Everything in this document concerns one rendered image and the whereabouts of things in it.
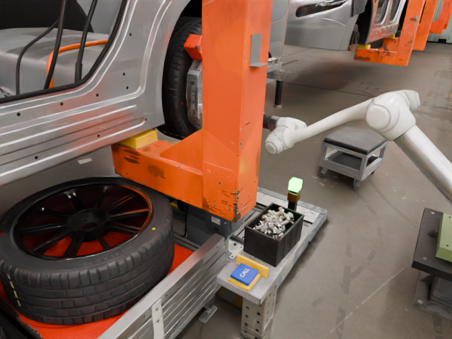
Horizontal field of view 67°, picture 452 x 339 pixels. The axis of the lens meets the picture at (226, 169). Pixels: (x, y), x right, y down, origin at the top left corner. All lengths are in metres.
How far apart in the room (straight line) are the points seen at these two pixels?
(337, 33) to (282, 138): 2.63
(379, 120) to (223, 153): 0.63
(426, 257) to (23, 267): 1.56
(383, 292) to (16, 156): 1.69
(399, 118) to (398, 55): 3.72
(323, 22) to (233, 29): 3.13
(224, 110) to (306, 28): 3.09
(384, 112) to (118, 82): 1.03
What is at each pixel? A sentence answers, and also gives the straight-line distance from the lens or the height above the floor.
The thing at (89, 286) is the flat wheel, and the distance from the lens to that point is 1.23.
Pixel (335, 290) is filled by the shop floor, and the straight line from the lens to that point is 1.86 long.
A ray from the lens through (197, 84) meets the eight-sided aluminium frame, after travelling 1.59.
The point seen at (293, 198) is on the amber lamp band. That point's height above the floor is 0.59.
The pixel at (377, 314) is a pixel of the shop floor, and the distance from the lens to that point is 1.83.
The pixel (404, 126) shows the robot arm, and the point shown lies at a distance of 1.50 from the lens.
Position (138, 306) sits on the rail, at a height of 0.39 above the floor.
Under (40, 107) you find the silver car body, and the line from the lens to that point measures 1.25.
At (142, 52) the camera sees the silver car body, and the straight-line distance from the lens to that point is 1.49.
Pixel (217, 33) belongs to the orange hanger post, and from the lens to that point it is 1.10.
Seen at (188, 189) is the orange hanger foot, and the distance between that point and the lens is 1.36.
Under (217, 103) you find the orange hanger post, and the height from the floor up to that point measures 0.97.
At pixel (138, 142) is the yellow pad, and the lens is 1.52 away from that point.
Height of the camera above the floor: 1.29
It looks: 27 degrees down
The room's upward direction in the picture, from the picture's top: 2 degrees clockwise
